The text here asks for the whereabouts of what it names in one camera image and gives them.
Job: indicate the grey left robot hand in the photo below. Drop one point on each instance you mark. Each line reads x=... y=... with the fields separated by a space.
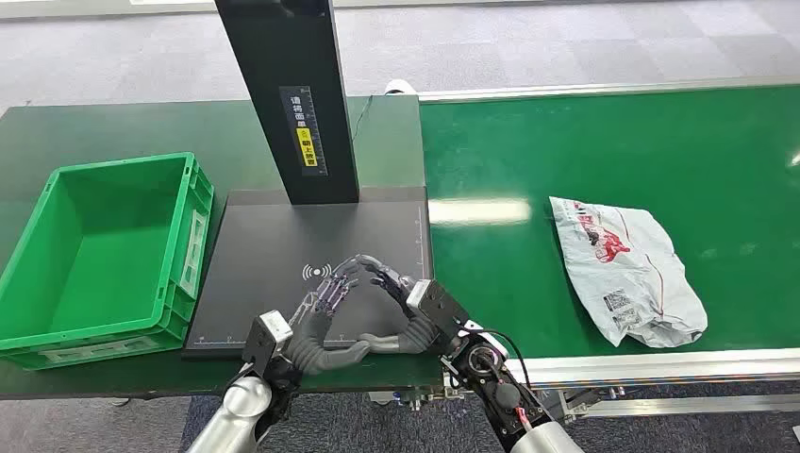
x=317 y=328

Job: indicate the grey printed poly mailer package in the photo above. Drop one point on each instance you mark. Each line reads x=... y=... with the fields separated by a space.
x=625 y=275

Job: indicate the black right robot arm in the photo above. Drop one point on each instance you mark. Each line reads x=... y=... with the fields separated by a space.
x=500 y=394

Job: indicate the black weighing platform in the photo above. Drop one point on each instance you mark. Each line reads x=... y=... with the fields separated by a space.
x=262 y=250

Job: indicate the green plastic crate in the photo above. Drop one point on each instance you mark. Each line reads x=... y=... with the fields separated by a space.
x=106 y=250

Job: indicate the white round object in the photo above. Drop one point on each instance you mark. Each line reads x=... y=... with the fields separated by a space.
x=400 y=87

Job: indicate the black scanner column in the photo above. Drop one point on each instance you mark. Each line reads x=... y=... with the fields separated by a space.
x=269 y=62

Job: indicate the green conveyor belt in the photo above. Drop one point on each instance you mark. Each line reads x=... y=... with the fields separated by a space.
x=562 y=156

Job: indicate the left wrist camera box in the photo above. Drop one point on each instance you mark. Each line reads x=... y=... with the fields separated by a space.
x=267 y=341

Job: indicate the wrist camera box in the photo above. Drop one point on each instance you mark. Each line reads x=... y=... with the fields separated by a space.
x=267 y=341
x=437 y=306

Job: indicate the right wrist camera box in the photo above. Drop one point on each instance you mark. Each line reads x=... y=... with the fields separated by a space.
x=437 y=306

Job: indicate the aluminium conveyor frame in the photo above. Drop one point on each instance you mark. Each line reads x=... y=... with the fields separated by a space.
x=625 y=369

